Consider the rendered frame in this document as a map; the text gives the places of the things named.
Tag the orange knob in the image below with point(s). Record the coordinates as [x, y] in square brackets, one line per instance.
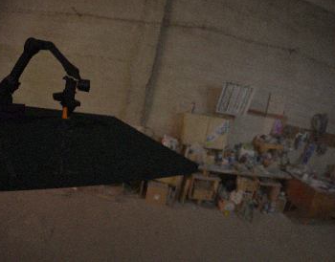
[64, 115]

